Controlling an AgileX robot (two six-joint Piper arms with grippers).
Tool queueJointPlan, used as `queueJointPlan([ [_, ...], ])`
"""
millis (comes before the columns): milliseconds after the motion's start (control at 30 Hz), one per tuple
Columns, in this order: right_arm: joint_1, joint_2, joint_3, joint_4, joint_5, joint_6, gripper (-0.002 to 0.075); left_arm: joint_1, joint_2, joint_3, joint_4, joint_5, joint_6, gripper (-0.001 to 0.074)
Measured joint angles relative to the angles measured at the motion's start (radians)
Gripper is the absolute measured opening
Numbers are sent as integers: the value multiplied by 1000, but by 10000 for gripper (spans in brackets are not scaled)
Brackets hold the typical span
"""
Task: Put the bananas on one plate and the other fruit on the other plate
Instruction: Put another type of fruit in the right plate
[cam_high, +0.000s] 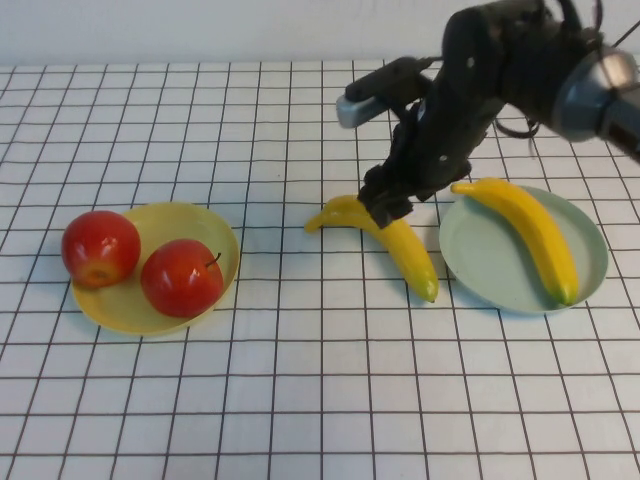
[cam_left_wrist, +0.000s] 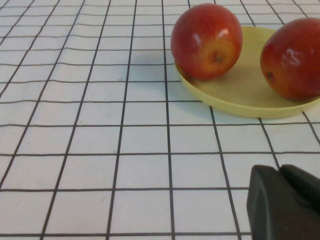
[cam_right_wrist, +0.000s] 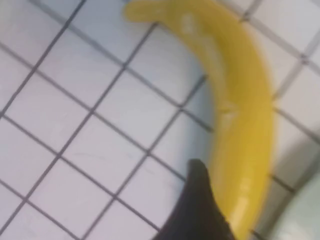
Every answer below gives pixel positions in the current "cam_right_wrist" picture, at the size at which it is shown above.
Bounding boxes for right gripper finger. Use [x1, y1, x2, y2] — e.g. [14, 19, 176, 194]
[151, 158, 242, 240]

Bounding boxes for yellow plastic banana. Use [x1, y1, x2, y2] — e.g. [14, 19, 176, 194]
[122, 0, 277, 240]

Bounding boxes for pale green plastic plate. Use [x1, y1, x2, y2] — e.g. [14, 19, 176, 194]
[272, 178, 320, 240]

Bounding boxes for white black-grid tablecloth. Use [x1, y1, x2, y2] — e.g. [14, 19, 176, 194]
[0, 0, 320, 240]

